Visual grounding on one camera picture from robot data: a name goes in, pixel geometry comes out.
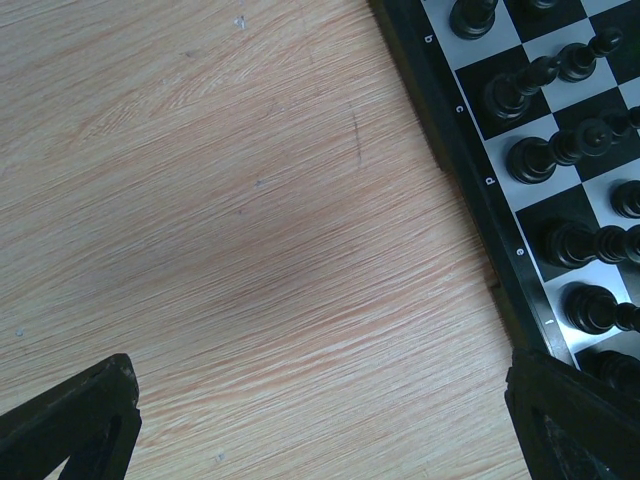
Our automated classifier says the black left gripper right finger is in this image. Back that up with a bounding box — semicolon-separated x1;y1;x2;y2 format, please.
505;349;639;479

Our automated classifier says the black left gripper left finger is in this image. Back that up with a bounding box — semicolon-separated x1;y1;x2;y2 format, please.
1;353;142;479

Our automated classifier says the black white chess board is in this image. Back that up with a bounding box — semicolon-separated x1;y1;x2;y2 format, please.
370;1;639;392

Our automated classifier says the black bishop lower board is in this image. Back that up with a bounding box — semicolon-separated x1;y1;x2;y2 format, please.
563;284;639;335

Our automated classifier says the black king on board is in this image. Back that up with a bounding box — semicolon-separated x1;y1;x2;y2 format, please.
542;220;639;269

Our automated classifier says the black queen on board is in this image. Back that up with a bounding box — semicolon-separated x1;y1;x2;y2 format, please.
506;119;613;185

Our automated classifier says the black bishop on board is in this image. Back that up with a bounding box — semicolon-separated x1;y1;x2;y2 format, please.
482;55;561;122

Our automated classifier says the black pawn on board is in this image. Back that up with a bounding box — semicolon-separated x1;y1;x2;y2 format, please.
558;27;624;83

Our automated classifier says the black knight top board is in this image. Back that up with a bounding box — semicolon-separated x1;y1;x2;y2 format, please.
449;0;498;40

